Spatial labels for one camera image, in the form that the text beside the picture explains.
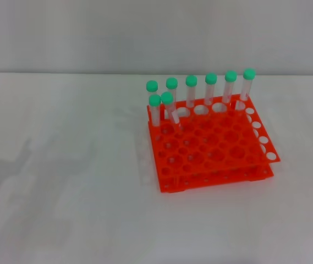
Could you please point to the orange test tube rack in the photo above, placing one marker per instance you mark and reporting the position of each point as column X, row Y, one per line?
column 214, row 148

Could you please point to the clear green-capped test tube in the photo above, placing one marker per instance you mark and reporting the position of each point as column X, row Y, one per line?
column 167, row 97
column 230, row 76
column 211, row 78
column 249, row 73
column 172, row 82
column 152, row 85
column 191, row 80
column 154, row 100

